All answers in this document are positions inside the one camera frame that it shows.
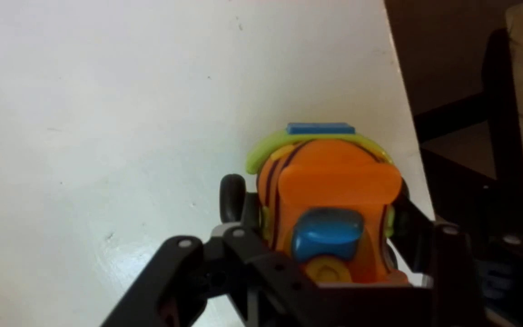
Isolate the orange toy car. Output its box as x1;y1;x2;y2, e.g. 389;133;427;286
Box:
220;122;413;287

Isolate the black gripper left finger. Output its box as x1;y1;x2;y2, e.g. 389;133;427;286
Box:
100;224;313;327

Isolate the black table frame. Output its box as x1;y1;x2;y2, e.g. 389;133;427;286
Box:
413;26;523;256

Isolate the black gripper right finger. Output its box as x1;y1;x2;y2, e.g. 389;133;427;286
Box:
393;191;489;327

